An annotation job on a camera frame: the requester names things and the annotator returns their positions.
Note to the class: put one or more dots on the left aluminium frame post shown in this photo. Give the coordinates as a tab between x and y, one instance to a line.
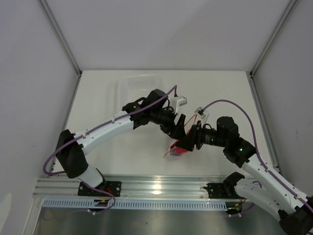
51	19

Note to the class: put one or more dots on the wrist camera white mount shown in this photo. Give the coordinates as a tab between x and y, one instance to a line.
202	114
177	101

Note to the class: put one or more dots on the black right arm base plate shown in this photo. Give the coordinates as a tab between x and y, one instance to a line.
222	191

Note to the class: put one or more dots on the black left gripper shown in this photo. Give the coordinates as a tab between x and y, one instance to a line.
175	131

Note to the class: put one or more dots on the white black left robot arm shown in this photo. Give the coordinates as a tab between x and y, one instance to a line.
72	148

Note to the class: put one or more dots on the right aluminium frame post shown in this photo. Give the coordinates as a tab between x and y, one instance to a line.
284	18

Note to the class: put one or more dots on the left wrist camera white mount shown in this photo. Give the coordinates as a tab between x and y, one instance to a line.
177	101

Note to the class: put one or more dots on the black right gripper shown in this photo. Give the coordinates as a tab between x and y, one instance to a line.
194	137

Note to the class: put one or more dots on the white slotted cable duct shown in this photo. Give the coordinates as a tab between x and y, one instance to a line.
136	204

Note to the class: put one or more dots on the aluminium front rail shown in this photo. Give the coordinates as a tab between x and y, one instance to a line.
133	187

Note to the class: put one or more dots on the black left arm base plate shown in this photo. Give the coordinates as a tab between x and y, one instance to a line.
112	187

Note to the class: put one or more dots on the white perforated plastic basket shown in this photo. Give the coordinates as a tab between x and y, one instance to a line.
131	88

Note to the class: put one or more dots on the aluminium frame post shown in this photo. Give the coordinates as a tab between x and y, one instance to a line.
284	18
51	19

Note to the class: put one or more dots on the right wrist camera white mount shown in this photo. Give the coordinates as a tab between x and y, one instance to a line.
202	114

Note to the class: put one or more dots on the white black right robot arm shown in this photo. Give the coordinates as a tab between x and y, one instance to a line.
269	190

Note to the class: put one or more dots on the red bell pepper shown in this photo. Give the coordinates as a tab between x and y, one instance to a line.
177	151

